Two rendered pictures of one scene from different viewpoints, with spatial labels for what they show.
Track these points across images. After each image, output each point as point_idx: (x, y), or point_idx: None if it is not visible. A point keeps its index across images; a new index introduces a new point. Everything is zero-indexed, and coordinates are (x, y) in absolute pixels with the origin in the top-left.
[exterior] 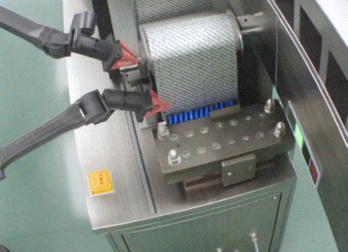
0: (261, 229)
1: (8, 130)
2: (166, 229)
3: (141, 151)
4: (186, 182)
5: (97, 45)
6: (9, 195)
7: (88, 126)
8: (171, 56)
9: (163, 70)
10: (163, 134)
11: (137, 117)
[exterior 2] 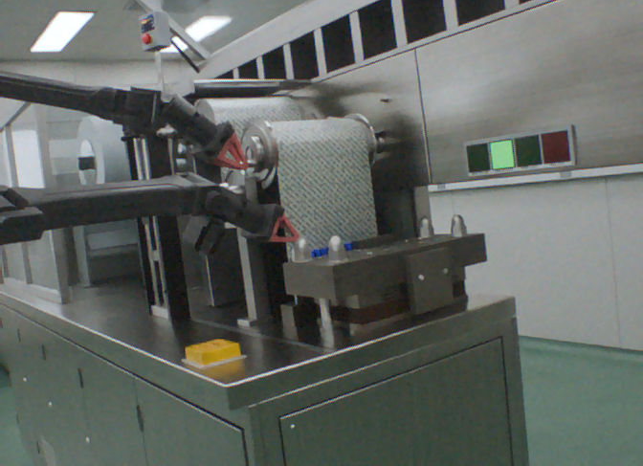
0: (494, 459)
1: None
2: (353, 409)
3: (264, 333)
4: (361, 309)
5: (199, 112)
6: None
7: (158, 342)
8: (296, 139)
9: (288, 162)
10: (305, 249)
11: (263, 230)
